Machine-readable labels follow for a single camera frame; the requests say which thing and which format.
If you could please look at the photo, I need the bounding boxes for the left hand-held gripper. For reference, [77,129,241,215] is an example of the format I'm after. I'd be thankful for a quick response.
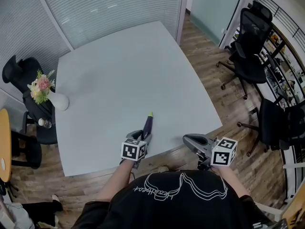
[120,130,153,169]

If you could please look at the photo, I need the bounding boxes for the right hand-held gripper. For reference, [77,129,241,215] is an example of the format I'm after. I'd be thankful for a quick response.
[183,134,238,170]

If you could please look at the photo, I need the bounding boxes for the purple eggplant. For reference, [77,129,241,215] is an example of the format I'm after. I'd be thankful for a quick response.
[142,112,154,140]

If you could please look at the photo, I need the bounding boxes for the person's left forearm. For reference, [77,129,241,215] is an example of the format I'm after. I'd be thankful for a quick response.
[95,160,134,203]

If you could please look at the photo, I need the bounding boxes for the person's right forearm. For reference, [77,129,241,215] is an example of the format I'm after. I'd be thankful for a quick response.
[211,166,250,199]

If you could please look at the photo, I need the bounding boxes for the light grey square table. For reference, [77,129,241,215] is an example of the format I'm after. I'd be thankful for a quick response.
[54,20,224,177]

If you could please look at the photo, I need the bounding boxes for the person's light shoe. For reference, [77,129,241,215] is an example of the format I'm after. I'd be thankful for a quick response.
[152,166,170,174]

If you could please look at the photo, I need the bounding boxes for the person's black printed shirt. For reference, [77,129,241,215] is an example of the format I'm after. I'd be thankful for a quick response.
[71,170,275,229]

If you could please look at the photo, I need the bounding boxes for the black mesh office chair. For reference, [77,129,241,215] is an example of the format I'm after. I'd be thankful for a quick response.
[236,98,305,158]
[216,0,274,101]

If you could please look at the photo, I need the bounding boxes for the white vase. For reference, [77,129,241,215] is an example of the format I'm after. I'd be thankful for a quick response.
[48,92,70,112]

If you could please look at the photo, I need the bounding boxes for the clear water bottle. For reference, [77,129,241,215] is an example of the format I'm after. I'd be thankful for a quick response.
[38,118,52,129]

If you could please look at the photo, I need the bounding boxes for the black bag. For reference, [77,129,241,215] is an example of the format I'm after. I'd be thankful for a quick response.
[22,89,56,126]

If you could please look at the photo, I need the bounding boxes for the pink and yellow flower bouquet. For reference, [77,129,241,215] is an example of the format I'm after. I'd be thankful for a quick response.
[27,69,56,105]

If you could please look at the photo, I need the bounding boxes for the black stool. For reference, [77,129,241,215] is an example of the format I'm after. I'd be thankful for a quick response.
[10,129,42,170]

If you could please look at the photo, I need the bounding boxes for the wooden board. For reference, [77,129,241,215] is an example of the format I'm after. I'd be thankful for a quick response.
[281,187,305,229]

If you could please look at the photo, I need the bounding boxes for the frosted glass door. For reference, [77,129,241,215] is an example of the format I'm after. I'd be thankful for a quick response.
[189,0,246,48]

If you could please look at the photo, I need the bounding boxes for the black office chair with bag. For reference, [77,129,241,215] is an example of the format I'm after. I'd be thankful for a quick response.
[2,54,58,146]

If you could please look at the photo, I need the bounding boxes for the black tripod stand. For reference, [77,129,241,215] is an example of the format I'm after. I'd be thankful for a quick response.
[0,180,20,199]

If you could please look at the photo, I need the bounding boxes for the black metal railing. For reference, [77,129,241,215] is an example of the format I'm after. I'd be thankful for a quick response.
[254,0,305,48]

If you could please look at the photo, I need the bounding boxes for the white metal frame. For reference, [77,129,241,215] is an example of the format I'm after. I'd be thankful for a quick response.
[282,146,305,201]

